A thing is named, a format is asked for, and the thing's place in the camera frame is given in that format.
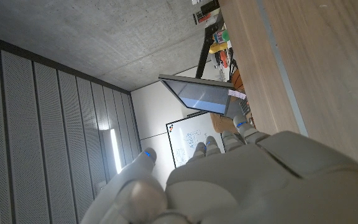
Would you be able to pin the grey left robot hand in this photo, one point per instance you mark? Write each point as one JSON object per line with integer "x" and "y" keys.
{"x": 244, "y": 180}

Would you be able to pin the white whiteboard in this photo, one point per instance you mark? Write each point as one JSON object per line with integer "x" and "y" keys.
{"x": 185, "y": 140}

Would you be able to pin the black keyboard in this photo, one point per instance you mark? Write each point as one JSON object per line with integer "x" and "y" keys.
{"x": 245, "y": 107}

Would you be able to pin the black computer monitor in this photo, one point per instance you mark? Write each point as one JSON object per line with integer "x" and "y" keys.
{"x": 204, "y": 96}

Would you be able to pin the orange basketball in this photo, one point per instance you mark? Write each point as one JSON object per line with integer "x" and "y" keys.
{"x": 237, "y": 80}

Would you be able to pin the long ceiling light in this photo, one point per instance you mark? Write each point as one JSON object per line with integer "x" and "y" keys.
{"x": 115, "y": 151}

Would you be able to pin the black labelled box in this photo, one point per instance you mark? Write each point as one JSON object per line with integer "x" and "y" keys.
{"x": 207, "y": 12}

